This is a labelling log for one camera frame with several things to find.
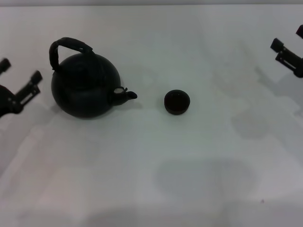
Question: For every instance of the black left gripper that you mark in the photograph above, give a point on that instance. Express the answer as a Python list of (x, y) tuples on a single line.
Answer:
[(6, 101)]

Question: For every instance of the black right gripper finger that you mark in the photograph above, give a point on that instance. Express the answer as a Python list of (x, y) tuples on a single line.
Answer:
[(290, 59), (300, 30)]

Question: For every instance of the small dark teacup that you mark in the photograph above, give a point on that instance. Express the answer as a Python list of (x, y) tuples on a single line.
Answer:
[(177, 102)]

